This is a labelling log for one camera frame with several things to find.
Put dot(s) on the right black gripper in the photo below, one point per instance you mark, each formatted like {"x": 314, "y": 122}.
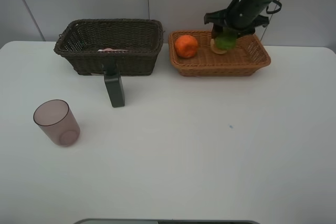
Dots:
{"x": 241, "y": 16}

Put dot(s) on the green lime fruit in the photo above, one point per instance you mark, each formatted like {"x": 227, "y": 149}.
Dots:
{"x": 226, "y": 40}

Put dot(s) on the red yellow peach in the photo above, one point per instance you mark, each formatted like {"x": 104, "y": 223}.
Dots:
{"x": 216, "y": 50}

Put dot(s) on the orange mandarin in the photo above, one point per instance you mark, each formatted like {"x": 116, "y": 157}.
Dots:
{"x": 186, "y": 46}

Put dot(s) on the pink bottle white cap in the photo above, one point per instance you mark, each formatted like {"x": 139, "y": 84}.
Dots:
{"x": 112, "y": 50}

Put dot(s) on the translucent purple plastic cup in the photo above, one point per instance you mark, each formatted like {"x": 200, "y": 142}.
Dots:
{"x": 57, "y": 121}

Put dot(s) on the tan wicker basket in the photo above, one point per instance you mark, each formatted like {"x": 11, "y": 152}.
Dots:
{"x": 245, "y": 59}

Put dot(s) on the dark brown wicker basket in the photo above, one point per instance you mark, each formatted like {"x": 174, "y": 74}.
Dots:
{"x": 133, "y": 44}

